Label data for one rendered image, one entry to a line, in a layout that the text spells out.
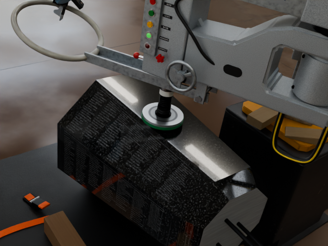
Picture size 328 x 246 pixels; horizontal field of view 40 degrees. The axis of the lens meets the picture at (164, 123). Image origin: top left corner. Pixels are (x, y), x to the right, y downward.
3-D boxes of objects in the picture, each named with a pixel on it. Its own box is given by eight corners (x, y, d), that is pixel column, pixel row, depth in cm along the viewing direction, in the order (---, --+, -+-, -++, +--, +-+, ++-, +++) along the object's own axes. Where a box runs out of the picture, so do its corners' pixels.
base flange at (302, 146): (289, 91, 295) (291, 84, 292) (353, 129, 265) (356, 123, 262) (237, 108, 267) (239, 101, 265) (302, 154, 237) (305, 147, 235)
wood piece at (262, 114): (265, 110, 262) (267, 103, 259) (279, 118, 257) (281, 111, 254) (245, 122, 249) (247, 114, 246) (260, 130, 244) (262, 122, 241)
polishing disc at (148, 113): (191, 123, 227) (191, 121, 226) (154, 131, 216) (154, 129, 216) (170, 101, 241) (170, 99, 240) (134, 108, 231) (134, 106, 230)
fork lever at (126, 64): (219, 90, 217) (221, 80, 215) (204, 106, 203) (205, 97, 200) (101, 51, 241) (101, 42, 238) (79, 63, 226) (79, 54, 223)
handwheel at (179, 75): (200, 89, 202) (207, 59, 194) (191, 98, 195) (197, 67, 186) (171, 78, 207) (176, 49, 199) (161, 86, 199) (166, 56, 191)
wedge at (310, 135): (321, 136, 247) (324, 129, 244) (321, 146, 239) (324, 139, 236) (285, 127, 250) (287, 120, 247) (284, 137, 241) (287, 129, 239)
